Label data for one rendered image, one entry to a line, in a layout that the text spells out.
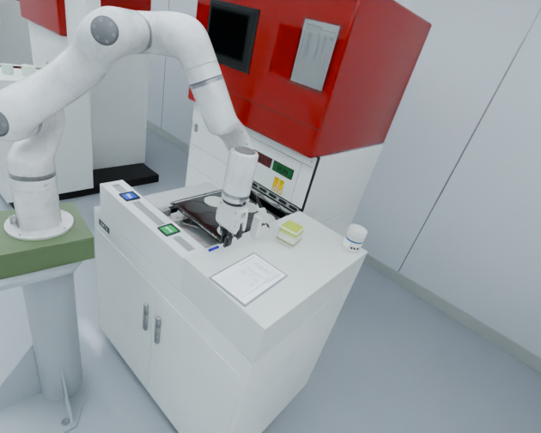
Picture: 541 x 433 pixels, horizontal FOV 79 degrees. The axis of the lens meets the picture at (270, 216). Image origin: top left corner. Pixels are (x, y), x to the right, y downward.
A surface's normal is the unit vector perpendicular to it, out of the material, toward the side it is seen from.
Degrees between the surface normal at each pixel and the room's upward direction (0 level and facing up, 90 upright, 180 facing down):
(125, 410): 0
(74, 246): 90
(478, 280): 90
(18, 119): 79
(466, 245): 90
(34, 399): 0
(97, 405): 0
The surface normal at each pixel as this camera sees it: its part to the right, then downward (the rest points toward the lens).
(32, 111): 0.49, 0.40
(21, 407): 0.22, -0.85
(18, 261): 0.62, 0.51
